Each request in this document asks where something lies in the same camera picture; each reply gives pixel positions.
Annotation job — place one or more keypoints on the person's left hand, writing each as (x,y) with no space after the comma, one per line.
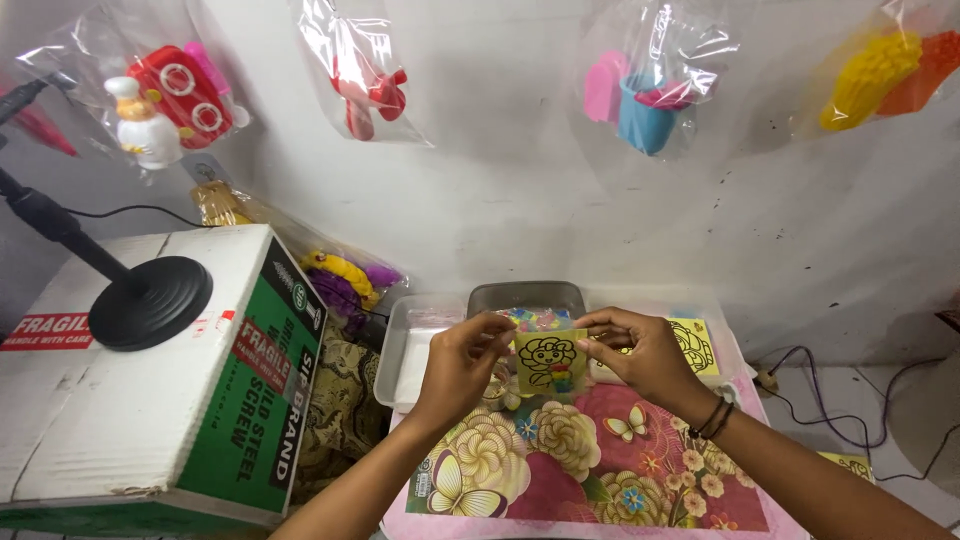
(454,367)

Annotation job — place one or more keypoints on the person's right hand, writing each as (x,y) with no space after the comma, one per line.
(652,360)

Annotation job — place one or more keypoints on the yellow sand art card packet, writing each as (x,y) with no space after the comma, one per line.
(551,364)

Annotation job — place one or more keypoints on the clear plastic tray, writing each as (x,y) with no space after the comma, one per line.
(401,360)

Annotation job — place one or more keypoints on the black wrist bands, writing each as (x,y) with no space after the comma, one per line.
(713,420)

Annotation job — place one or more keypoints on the dark grey plastic container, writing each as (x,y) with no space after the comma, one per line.
(525,296)

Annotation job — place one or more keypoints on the gold patterned cloth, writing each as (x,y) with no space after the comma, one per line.
(337,420)

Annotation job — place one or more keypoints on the colourful floral butterfly mat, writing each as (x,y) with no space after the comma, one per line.
(570,465)

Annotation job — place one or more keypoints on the bag with yellow purple toys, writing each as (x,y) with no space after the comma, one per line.
(337,281)

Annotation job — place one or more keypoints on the small yellow sand art card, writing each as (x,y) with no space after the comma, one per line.
(851,465)

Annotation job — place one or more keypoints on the bag with pink blue toys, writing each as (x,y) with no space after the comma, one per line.
(645,97)

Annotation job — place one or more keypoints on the bag with red toy pieces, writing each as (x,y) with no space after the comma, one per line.
(360,82)

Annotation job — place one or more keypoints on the white and green cardboard box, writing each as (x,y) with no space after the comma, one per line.
(150,420)

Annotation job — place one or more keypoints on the black round-base stand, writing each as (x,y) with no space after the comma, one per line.
(150,304)

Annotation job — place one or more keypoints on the bag with yellow orange toys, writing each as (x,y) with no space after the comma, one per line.
(877,75)

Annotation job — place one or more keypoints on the bag with chef toy set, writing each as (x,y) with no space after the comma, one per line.
(165,97)

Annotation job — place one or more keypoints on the bag with pink toy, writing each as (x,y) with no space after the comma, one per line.
(41,127)

